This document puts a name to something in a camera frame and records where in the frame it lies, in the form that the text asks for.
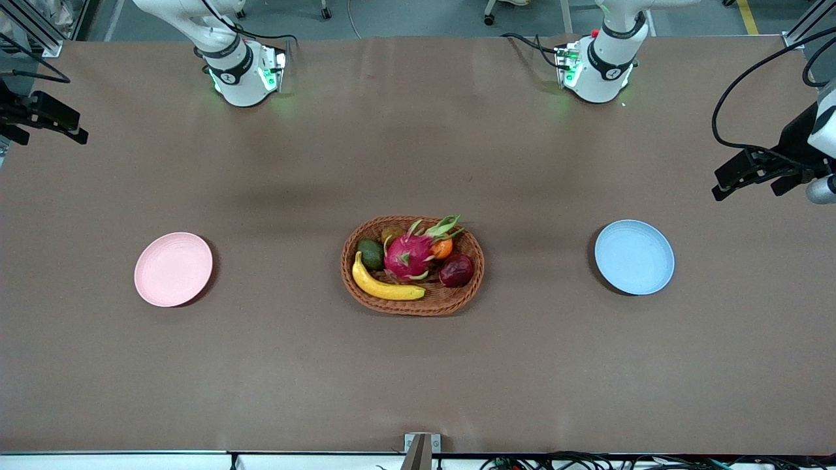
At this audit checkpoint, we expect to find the dark red apple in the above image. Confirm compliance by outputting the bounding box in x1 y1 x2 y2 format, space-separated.
439 254 475 289

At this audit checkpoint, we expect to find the yellow banana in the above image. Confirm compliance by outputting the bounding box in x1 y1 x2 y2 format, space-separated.
351 251 426 302

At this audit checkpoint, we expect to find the light blue round plate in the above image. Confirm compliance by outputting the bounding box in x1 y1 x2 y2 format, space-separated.
594 219 675 296

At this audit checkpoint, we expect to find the pink round plate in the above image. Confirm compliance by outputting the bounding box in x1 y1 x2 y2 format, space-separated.
134 232 214 307

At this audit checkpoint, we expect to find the brown wicker basket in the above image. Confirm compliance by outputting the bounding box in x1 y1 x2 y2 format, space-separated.
340 215 486 317

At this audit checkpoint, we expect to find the dark green avocado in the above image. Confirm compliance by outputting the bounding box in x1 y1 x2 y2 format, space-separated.
357 239 385 272

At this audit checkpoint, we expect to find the pink dragon fruit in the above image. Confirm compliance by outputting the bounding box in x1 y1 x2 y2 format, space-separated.
383 214 466 283

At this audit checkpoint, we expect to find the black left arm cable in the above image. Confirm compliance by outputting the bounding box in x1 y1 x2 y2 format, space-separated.
711 26 836 157

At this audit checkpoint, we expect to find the aluminium frame post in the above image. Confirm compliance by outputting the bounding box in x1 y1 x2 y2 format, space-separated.
782 0 836 50
0 0 63 58

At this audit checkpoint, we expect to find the black base power cable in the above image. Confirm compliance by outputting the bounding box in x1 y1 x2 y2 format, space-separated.
202 0 299 48
500 32 569 55

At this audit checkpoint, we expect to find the black cable bundle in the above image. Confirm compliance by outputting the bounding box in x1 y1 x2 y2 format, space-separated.
480 450 836 470

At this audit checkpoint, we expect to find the white table edge rail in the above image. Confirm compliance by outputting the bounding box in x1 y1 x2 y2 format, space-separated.
0 450 836 470

